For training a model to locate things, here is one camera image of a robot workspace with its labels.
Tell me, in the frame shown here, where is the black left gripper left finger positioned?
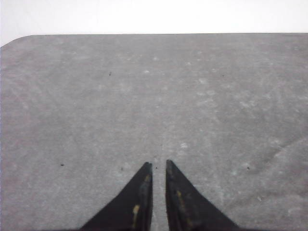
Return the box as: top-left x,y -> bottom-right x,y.
80,162 -> 153,231

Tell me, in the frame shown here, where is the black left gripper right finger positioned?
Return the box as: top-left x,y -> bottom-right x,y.
166,160 -> 240,231

